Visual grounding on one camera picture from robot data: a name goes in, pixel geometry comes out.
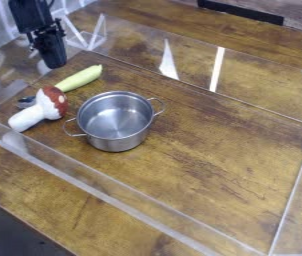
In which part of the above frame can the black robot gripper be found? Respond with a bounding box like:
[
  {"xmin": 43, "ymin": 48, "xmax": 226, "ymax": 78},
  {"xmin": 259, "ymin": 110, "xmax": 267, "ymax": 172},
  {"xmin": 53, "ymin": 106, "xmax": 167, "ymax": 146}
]
[{"xmin": 8, "ymin": 0, "xmax": 67, "ymax": 69}]

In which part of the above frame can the plush red white mushroom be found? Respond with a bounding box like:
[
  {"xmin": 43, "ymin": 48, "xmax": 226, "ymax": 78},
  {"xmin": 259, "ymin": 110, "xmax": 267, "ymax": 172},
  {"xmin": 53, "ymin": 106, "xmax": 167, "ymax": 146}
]
[{"xmin": 8, "ymin": 86, "xmax": 68, "ymax": 132}]

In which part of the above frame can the small stainless steel pot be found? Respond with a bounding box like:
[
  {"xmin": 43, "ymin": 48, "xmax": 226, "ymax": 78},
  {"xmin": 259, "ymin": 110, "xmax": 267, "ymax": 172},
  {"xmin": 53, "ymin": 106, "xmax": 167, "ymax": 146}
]
[{"xmin": 63, "ymin": 91, "xmax": 165, "ymax": 152}]

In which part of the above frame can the black bar in background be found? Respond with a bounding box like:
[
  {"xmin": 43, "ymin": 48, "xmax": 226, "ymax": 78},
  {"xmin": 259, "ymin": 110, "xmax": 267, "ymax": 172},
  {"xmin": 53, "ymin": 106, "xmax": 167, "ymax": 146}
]
[{"xmin": 196, "ymin": 0, "xmax": 284, "ymax": 26}]

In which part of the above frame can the clear acrylic enclosure wall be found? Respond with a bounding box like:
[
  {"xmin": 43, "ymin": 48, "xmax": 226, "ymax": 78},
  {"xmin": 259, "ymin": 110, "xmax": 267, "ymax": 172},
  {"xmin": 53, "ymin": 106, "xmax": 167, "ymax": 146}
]
[{"xmin": 0, "ymin": 0, "xmax": 302, "ymax": 256}]

